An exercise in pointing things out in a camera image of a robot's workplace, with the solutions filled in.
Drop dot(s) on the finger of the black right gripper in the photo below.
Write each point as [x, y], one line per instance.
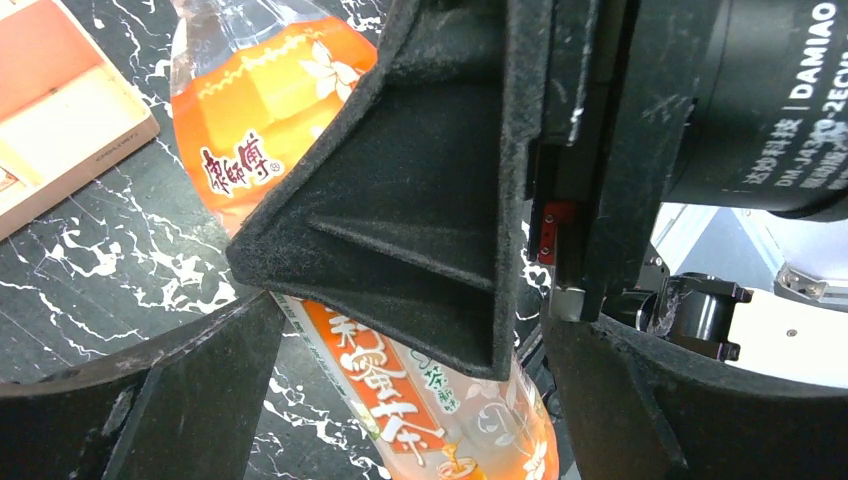
[405, 214]

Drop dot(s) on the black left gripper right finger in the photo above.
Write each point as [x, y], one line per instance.
[639, 407]

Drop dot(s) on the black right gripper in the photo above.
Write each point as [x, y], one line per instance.
[621, 80]

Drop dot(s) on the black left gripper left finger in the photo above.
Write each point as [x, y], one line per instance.
[182, 405]

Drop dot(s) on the orange drink bottle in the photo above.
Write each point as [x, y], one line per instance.
[253, 84]

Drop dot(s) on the peach plastic desk organizer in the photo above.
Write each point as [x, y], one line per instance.
[67, 113]

